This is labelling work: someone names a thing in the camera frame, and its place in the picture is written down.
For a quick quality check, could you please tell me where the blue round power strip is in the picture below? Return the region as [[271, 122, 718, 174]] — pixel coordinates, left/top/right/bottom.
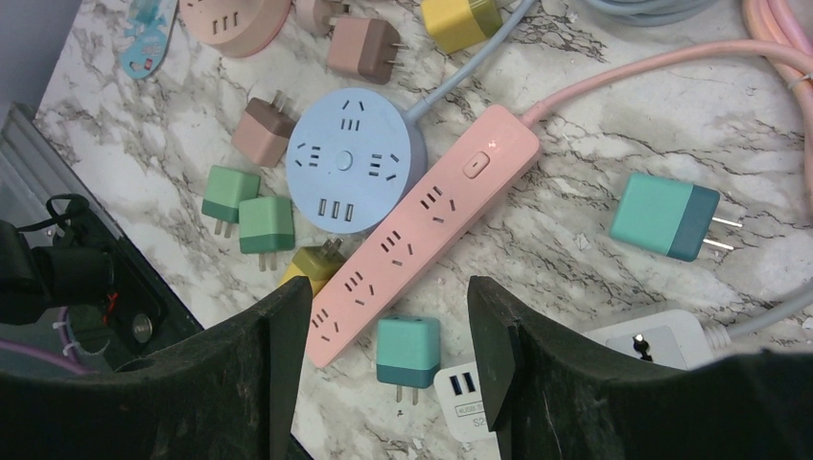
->
[[286, 88, 428, 235]]

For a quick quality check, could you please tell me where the pink power strip cable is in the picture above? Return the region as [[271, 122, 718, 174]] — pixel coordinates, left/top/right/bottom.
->
[[521, 0, 813, 211]]

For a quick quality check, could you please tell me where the blue patterned bookmark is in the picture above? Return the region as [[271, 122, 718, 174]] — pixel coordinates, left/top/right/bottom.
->
[[119, 0, 178, 80]]

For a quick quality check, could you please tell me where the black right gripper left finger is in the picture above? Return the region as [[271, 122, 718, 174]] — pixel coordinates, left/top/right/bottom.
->
[[1, 277, 313, 459]]

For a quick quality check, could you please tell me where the grey bundled cable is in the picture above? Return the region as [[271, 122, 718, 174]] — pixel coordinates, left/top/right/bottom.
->
[[701, 282, 813, 351]]

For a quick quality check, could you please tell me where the pink brown plug adapter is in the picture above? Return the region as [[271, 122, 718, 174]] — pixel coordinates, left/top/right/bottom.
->
[[231, 90, 296, 168]]

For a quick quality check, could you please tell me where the teal plug adapter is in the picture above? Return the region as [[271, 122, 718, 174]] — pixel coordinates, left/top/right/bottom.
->
[[609, 172, 742, 262], [376, 315, 441, 405]]

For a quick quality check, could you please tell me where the blue coiled power cable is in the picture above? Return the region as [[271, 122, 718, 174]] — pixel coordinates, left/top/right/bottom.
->
[[406, 0, 719, 125]]

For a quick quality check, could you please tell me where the pink round power strip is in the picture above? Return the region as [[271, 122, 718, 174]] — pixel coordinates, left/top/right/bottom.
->
[[178, 0, 292, 58]]

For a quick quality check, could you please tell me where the pink long power strip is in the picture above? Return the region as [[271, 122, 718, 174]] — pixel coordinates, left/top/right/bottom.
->
[[306, 104, 540, 368]]

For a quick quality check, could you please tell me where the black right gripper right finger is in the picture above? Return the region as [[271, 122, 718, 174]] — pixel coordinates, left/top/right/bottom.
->
[[467, 276, 812, 459]]

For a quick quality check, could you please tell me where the white power strip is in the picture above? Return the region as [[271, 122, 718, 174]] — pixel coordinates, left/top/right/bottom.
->
[[433, 309, 731, 443]]

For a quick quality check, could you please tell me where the yellow plug adapter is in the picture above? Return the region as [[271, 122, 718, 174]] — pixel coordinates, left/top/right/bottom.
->
[[278, 238, 346, 296], [420, 0, 503, 54]]

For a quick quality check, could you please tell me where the green plug adapter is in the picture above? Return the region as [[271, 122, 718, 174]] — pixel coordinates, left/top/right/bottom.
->
[[201, 166, 261, 239], [239, 195, 295, 272]]

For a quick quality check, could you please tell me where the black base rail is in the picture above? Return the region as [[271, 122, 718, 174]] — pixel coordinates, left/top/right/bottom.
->
[[1, 103, 201, 376]]

